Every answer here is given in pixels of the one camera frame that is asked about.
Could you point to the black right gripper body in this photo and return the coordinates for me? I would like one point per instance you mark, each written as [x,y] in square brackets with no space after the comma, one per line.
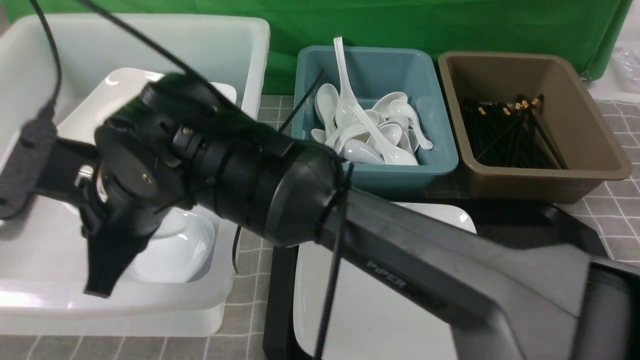
[151,149]

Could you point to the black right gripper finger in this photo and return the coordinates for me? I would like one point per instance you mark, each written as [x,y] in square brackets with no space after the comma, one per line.
[111,248]

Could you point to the small white square bowl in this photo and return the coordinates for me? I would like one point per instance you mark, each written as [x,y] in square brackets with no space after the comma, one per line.
[177,250]

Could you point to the white ceramic soup spoon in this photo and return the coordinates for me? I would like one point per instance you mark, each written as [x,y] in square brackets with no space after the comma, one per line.
[392,155]

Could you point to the large white square plate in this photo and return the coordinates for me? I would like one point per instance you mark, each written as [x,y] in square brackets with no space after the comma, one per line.
[369,321]

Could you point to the large white plastic tub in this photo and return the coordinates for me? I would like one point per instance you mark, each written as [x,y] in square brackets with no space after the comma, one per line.
[43,254]

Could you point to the stack of white square plates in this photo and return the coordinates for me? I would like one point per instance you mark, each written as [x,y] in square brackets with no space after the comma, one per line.
[100,95]

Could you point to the upright white soup spoon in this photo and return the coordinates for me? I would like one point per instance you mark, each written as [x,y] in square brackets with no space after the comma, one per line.
[344,115]

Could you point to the teal plastic bin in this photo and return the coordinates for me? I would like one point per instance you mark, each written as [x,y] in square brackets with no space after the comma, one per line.
[374,72]

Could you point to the pile of black chopsticks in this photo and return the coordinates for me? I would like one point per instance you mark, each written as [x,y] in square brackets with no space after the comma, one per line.
[510,135]

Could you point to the brown plastic bin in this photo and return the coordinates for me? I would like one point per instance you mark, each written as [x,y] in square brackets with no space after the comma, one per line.
[569,115]

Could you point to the black plastic serving tray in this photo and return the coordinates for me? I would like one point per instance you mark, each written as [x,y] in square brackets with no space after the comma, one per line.
[533,285]

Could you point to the green backdrop cloth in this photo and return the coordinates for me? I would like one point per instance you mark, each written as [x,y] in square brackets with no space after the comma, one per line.
[583,32]

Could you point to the grey checkered tablecloth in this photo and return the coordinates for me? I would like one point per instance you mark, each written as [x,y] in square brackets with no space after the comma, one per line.
[270,200]

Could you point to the clear plastic bag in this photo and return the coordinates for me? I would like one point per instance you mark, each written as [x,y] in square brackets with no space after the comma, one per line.
[625,63]

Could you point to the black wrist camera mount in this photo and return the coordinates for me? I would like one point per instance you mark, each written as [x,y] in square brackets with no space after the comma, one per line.
[42,163]

